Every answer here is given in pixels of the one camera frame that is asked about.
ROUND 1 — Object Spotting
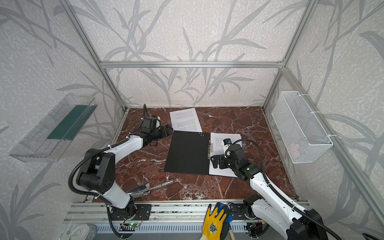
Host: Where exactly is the paper sheet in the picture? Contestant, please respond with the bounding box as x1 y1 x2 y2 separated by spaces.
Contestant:
170 108 202 133
209 133 242 178

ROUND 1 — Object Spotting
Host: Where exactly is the paper sheet back top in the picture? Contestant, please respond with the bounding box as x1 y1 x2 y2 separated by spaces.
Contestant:
170 108 202 133

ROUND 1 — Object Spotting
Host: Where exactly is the blue folder black inside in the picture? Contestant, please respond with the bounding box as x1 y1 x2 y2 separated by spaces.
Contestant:
164 131 211 175

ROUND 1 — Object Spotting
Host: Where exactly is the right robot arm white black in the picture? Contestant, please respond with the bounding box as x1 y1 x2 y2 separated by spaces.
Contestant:
211 139 340 240

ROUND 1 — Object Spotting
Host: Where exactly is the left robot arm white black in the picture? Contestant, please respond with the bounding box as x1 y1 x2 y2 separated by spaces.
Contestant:
68 116 173 212

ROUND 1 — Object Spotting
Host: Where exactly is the yellow blue work glove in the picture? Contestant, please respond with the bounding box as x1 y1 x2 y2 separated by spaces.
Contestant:
200 202 231 240

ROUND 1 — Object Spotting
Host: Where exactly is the green circuit board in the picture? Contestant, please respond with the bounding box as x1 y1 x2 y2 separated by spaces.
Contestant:
119 223 142 232

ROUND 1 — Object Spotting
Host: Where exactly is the clear plastic tray green base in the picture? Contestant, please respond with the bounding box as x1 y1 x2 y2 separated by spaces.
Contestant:
9 94 98 163

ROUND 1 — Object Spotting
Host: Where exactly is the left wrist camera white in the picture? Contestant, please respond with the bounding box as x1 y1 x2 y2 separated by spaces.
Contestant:
153 116 161 129

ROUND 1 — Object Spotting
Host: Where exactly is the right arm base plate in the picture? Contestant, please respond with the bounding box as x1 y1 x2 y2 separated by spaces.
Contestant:
227 202 262 221

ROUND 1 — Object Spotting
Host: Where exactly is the white wire mesh basket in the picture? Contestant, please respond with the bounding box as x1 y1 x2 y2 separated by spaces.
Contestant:
272 91 334 164

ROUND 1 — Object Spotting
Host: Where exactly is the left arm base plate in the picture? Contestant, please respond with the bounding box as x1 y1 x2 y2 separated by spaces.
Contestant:
110 204 152 221

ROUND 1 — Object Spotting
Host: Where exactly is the aluminium frame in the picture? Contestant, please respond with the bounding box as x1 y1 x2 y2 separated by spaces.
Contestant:
59 1 384 224

